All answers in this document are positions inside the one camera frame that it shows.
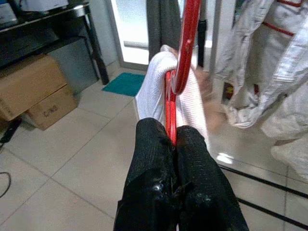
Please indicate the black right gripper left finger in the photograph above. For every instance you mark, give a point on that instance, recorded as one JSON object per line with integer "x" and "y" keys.
{"x": 149, "y": 180}

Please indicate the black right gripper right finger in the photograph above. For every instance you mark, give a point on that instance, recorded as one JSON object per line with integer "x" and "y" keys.
{"x": 204, "y": 187}

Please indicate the plain white shirt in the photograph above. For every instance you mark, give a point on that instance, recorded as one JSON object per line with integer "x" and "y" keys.
{"x": 150, "y": 91}

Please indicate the teal floor mat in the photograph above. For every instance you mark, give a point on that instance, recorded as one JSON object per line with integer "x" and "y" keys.
{"x": 125, "y": 84}

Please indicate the small brown cardboard box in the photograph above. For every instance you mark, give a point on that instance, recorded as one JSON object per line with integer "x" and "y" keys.
{"x": 53, "y": 110}

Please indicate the white grey patterned garment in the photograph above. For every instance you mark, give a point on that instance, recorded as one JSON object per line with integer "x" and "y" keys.
{"x": 264, "y": 72}

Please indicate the grey panel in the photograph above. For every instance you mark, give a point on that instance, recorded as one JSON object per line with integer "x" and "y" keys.
{"x": 74, "y": 65}

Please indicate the black power strip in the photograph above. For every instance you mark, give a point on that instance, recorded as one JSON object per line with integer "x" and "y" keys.
{"x": 10, "y": 131}

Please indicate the large brown cardboard box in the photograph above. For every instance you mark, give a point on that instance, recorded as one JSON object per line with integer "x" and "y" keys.
{"x": 26, "y": 84}

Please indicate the grey curtain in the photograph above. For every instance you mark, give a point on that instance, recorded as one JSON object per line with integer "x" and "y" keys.
{"x": 163, "y": 24}

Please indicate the black desk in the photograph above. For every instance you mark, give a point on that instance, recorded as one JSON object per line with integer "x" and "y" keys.
{"x": 36, "y": 31}

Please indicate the white box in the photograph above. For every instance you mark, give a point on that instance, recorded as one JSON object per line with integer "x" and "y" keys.
{"x": 43, "y": 4}
{"x": 7, "y": 14}

